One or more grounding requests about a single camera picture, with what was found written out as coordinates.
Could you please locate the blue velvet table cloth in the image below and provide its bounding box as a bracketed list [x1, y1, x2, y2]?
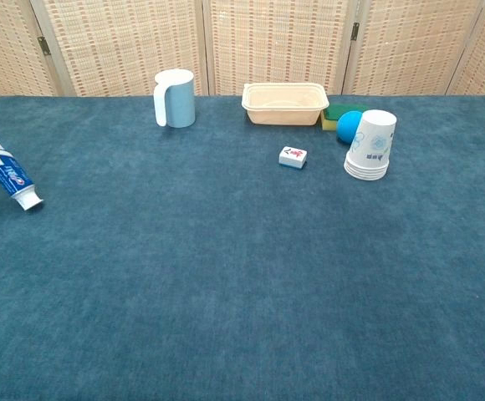
[0, 94, 485, 401]

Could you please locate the light blue white mug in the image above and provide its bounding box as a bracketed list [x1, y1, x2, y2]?
[153, 69, 197, 129]

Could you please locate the blue white toothpaste tube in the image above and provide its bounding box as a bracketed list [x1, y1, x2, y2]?
[0, 144, 45, 212]

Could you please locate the beige rectangular plastic container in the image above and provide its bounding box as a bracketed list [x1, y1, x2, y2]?
[241, 82, 330, 126]

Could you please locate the green yellow sponge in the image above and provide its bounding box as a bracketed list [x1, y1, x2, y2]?
[320, 104, 371, 132]

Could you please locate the blue ball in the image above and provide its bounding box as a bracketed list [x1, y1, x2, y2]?
[336, 110, 365, 146]

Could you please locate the white mahjong tile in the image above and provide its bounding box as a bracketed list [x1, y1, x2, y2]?
[278, 145, 309, 170]

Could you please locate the white paper cup stack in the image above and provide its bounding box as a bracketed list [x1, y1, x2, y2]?
[343, 109, 398, 182]

